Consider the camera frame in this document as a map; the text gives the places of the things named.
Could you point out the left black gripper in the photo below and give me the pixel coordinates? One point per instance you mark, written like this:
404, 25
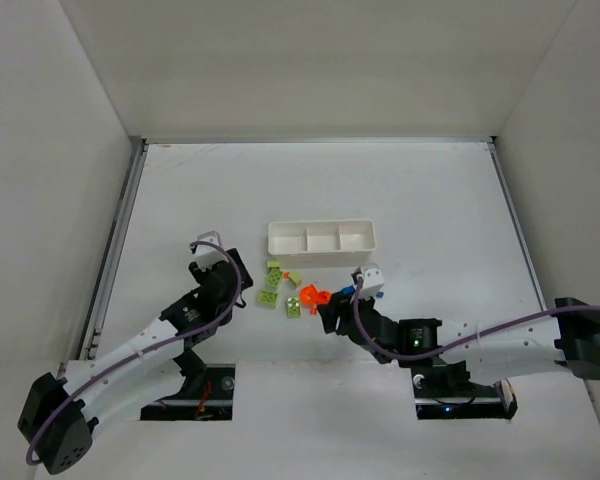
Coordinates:
237, 270

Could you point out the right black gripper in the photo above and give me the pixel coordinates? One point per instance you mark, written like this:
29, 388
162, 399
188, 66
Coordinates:
333, 310

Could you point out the blue lego piece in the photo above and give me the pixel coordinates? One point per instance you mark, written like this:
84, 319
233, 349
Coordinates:
348, 290

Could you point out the orange round lego piece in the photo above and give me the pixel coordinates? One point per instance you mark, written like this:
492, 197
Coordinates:
311, 297

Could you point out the green sloped lego piece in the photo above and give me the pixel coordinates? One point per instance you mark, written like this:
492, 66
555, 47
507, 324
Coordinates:
295, 278

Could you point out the green lego brick studded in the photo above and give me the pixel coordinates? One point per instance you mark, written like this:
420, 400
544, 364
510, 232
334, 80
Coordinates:
274, 278

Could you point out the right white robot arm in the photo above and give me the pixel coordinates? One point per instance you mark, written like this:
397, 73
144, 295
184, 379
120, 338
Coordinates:
565, 337

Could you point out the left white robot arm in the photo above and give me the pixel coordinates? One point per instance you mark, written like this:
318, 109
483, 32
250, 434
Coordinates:
61, 417

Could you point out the white three-compartment tray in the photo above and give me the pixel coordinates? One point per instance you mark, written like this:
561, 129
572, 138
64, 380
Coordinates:
321, 237

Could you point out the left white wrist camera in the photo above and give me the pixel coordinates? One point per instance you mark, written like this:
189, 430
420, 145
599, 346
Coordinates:
205, 256

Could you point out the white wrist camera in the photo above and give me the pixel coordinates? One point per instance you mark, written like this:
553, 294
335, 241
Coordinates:
371, 279
205, 256

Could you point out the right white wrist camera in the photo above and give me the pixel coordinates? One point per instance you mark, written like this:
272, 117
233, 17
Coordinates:
371, 279

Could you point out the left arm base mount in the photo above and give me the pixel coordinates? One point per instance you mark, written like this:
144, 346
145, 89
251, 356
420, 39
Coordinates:
206, 394

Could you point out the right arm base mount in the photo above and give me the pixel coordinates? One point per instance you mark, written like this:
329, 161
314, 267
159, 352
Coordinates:
445, 392

